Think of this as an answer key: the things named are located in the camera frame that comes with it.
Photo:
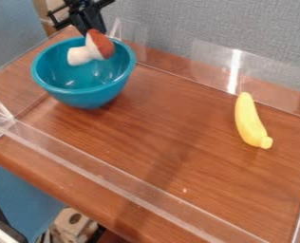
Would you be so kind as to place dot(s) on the blue plastic bowl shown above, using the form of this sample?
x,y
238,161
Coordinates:
x,y
84,86

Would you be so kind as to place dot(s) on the wooden block with hole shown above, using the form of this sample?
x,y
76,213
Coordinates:
x,y
72,227

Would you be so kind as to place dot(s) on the yellow toy banana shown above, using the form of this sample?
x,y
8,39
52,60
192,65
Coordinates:
x,y
249,124

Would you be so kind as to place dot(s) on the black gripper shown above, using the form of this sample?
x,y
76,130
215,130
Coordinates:
x,y
84,15

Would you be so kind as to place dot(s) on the clear acrylic barrier wall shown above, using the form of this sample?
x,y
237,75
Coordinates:
x,y
154,165

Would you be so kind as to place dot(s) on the brown white toy mushroom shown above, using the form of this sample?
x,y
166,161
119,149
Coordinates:
x,y
98,48

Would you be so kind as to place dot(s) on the blue cabinet panel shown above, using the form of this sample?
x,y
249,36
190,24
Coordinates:
x,y
27,207

